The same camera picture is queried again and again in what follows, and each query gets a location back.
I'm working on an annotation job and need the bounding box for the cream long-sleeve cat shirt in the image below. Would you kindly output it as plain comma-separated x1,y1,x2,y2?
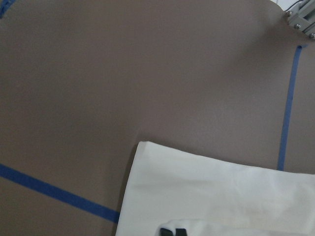
116,142,315,236

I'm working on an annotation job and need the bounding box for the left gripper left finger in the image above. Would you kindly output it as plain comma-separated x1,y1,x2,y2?
159,228,174,236

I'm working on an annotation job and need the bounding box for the aluminium frame post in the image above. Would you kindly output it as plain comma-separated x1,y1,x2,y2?
285,0,315,41

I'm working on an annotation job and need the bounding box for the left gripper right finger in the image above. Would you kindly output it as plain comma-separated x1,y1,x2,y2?
175,228,187,236

